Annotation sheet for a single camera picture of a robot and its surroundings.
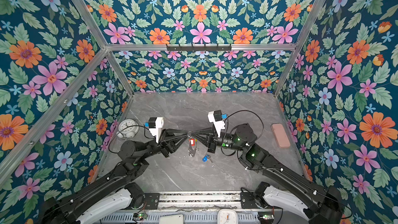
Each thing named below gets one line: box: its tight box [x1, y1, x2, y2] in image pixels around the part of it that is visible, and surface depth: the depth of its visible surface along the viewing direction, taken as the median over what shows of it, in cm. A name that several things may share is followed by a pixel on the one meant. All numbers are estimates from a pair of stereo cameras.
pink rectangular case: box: [271, 123, 291, 149], surface depth 97 cm
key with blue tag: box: [202, 154, 213, 163], surface depth 90 cm
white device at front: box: [159, 213, 184, 224], surface depth 69 cm
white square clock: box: [217, 208, 238, 224], surface depth 69 cm
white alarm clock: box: [116, 118, 140, 139], surface depth 97 cm
